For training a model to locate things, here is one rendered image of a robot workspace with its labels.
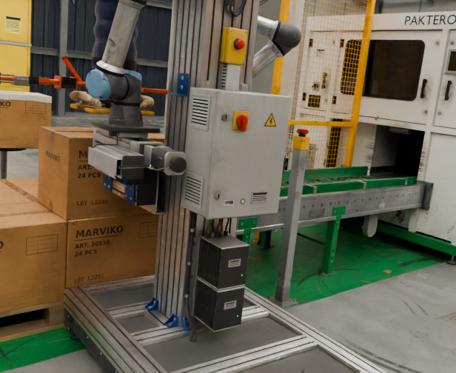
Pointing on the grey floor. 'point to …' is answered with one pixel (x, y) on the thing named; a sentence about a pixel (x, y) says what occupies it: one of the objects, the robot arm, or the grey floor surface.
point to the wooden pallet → (50, 319)
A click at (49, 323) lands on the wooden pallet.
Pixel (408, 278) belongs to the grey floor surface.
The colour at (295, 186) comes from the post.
